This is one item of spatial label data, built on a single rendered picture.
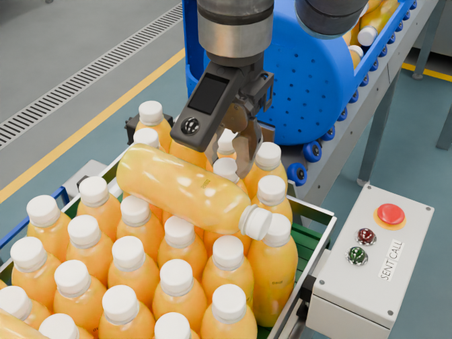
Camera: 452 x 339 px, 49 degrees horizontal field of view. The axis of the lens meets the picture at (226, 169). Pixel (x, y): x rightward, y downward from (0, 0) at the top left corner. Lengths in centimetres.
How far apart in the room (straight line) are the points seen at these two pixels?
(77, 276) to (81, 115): 216
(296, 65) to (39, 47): 268
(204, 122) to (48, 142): 207
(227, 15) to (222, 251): 28
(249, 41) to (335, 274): 30
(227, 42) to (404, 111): 230
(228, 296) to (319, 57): 45
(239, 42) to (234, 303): 30
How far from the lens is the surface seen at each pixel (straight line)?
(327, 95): 90
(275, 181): 72
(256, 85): 67
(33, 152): 260
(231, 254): 63
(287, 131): 98
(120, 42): 336
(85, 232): 68
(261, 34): 60
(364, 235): 68
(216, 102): 62
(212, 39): 60
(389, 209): 71
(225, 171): 73
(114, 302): 61
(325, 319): 68
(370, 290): 64
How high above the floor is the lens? 162
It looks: 44 degrees down
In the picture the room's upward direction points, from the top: straight up
